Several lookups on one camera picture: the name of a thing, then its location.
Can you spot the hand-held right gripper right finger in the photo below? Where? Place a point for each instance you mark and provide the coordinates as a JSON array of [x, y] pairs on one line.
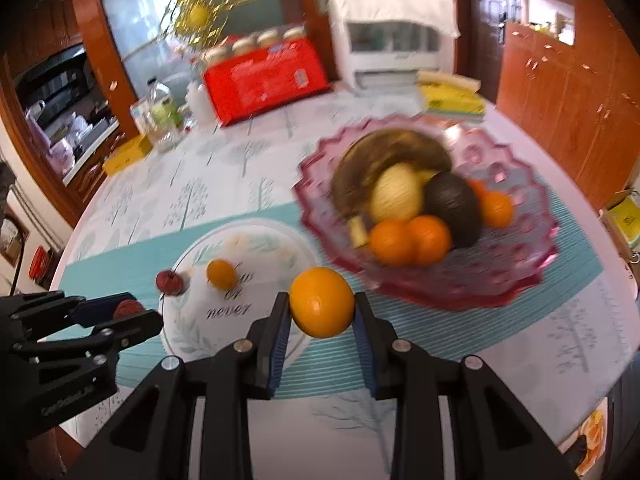
[[364, 352]]

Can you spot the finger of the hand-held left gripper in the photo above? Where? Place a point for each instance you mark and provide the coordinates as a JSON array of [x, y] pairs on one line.
[[135, 331], [95, 311]]

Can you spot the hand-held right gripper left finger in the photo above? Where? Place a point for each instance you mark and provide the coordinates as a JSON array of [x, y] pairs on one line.
[[280, 347]]

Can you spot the small red lychee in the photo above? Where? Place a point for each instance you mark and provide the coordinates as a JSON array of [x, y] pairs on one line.
[[170, 281], [126, 309]]

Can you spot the large yellow-orange orange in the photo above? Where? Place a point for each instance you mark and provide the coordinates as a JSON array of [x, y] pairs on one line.
[[320, 302]]

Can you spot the white printed plate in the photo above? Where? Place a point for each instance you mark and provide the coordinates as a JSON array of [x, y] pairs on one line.
[[200, 322]]

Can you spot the pink glass bowl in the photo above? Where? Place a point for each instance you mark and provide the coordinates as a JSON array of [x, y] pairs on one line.
[[450, 285]]

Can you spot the dark avocado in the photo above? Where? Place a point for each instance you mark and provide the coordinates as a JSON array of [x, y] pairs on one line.
[[452, 210]]

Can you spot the overripe brown banana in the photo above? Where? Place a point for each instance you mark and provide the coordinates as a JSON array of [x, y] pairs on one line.
[[360, 170]]

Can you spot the small red box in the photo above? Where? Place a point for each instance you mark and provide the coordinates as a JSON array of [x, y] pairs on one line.
[[40, 262]]

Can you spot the small orange mandarin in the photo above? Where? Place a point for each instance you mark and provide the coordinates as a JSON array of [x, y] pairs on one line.
[[222, 274]]

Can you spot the tree print tablecloth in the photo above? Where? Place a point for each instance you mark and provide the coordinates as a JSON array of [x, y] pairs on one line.
[[175, 200]]

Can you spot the teal striped placemat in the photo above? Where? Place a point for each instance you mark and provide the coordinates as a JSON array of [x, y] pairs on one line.
[[500, 322]]

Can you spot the flat yellow carton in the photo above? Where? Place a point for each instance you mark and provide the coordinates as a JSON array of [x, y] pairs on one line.
[[125, 157]]

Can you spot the clear green label bottle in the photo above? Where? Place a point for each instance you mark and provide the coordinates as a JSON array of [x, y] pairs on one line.
[[162, 130]]

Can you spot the white plastic bottle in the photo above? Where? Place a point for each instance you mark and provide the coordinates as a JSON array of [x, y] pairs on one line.
[[200, 105]]

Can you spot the orange print bag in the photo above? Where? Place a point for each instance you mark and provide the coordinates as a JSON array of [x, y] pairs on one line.
[[587, 440]]

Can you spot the yellow box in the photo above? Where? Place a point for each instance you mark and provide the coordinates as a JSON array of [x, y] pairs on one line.
[[450, 102]]

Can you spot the red pack of bottles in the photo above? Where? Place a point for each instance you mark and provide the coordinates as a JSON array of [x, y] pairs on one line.
[[265, 80]]

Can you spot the cream packet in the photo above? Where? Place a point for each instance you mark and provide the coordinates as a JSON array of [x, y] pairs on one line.
[[445, 80]]

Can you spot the cardboard box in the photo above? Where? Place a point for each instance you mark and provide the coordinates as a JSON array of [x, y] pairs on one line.
[[622, 220]]

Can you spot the white covered appliance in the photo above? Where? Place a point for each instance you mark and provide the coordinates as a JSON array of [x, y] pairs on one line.
[[385, 60]]

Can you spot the wooden framed glass door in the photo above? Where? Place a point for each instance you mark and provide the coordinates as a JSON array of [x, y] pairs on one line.
[[135, 10]]

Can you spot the golden decorative branch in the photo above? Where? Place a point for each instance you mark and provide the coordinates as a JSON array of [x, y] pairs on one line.
[[197, 17]]

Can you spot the wooden cabinet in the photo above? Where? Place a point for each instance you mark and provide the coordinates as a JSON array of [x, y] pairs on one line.
[[560, 110]]

